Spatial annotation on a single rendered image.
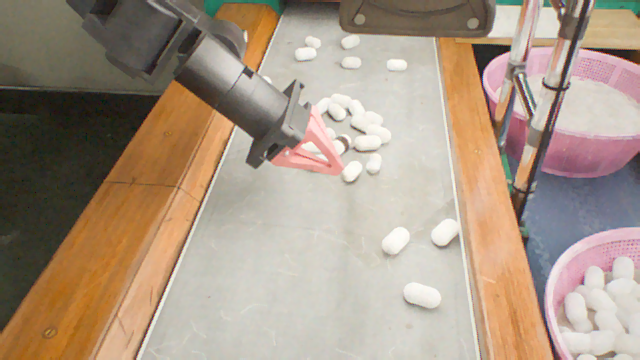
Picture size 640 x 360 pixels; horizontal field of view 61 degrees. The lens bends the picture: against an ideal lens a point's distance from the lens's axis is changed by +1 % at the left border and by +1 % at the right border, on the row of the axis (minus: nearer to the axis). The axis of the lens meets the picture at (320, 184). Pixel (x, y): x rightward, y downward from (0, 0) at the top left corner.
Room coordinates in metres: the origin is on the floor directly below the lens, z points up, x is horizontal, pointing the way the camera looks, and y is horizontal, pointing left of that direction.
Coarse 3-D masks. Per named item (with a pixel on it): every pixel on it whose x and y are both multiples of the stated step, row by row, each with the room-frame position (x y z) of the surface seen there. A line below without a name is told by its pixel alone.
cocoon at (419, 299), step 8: (408, 288) 0.34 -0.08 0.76; (416, 288) 0.34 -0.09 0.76; (424, 288) 0.34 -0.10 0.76; (432, 288) 0.34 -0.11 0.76; (408, 296) 0.34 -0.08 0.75; (416, 296) 0.33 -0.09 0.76; (424, 296) 0.33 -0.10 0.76; (432, 296) 0.33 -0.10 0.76; (424, 304) 0.33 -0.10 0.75; (432, 304) 0.33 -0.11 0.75
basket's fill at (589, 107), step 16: (528, 80) 0.81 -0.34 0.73; (576, 80) 0.81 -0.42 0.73; (496, 96) 0.76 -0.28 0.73; (576, 96) 0.75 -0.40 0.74; (592, 96) 0.75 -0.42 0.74; (608, 96) 0.75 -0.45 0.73; (624, 96) 0.76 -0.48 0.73; (560, 112) 0.71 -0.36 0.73; (576, 112) 0.70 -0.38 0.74; (592, 112) 0.70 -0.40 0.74; (608, 112) 0.70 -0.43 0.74; (624, 112) 0.71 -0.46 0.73; (576, 128) 0.66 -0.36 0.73; (592, 128) 0.66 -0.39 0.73; (608, 128) 0.67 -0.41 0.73; (624, 128) 0.66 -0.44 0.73
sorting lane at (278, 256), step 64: (320, 64) 0.85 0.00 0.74; (384, 64) 0.85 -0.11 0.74; (256, 192) 0.51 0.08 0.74; (320, 192) 0.51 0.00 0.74; (384, 192) 0.51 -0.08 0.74; (448, 192) 0.51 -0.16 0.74; (192, 256) 0.40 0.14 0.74; (256, 256) 0.40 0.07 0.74; (320, 256) 0.40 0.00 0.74; (384, 256) 0.40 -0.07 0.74; (448, 256) 0.40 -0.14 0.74; (192, 320) 0.32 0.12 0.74; (256, 320) 0.32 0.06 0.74; (320, 320) 0.32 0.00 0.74; (384, 320) 0.32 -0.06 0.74; (448, 320) 0.32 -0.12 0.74
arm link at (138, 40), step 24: (72, 0) 0.50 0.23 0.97; (96, 0) 0.50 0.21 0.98; (120, 0) 0.50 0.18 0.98; (144, 0) 0.48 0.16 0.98; (96, 24) 0.49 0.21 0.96; (120, 24) 0.48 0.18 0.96; (144, 24) 0.48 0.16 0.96; (168, 24) 0.49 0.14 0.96; (120, 48) 0.48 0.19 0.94; (144, 48) 0.48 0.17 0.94
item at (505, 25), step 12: (504, 12) 0.98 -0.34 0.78; (516, 12) 0.98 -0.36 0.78; (552, 12) 0.98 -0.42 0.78; (504, 24) 0.92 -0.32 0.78; (516, 24) 0.92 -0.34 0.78; (540, 24) 0.92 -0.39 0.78; (552, 24) 0.92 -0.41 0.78; (492, 36) 0.88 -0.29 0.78; (504, 36) 0.88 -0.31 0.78; (540, 36) 0.87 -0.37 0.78; (552, 36) 0.87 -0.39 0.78
